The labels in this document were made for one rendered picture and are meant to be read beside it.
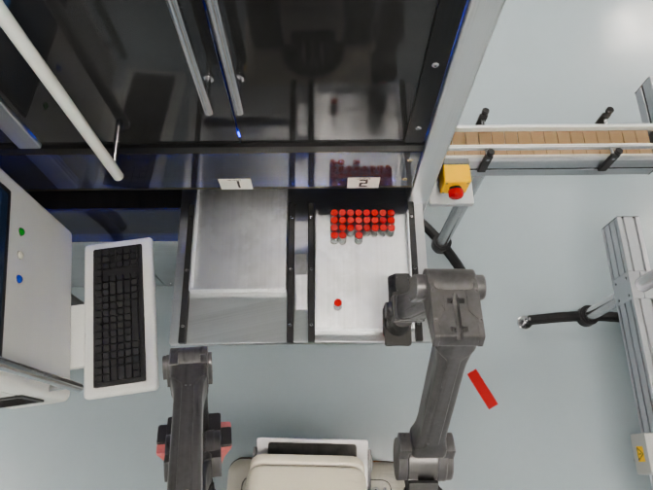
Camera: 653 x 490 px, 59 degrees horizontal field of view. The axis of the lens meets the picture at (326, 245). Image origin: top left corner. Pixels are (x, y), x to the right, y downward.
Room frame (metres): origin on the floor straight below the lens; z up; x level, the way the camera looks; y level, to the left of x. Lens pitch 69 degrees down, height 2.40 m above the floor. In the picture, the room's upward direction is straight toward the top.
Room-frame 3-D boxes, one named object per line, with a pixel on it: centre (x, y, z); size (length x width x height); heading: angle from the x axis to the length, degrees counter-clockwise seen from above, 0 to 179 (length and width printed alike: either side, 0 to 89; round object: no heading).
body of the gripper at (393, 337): (0.32, -0.18, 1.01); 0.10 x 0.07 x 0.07; 0
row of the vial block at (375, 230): (0.61, -0.10, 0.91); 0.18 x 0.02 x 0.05; 90
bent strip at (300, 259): (0.46, 0.07, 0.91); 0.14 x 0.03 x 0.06; 1
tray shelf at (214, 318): (0.54, 0.07, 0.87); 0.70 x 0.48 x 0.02; 91
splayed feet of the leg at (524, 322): (0.56, -1.05, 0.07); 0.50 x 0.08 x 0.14; 91
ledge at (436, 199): (0.78, -0.36, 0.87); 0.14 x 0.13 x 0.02; 1
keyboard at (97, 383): (0.40, 0.59, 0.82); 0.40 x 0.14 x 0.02; 8
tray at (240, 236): (0.61, 0.24, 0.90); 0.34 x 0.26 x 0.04; 1
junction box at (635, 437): (0.03, -1.00, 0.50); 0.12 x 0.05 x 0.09; 1
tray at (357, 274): (0.50, -0.10, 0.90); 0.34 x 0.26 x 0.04; 0
